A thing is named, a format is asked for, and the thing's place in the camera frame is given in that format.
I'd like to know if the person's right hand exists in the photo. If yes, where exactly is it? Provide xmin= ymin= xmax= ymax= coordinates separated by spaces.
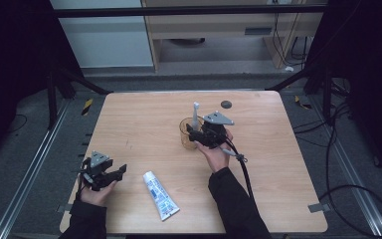
xmin=193 ymin=128 xmax=234 ymax=174

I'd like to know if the person's left hand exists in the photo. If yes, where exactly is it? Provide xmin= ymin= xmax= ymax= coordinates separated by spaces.
xmin=80 ymin=180 xmax=118 ymax=208

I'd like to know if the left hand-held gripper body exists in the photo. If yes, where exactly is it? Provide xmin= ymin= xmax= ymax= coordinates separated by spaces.
xmin=81 ymin=150 xmax=114 ymax=192

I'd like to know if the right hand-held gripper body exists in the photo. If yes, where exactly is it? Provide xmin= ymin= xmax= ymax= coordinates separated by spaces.
xmin=200 ymin=110 xmax=236 ymax=149

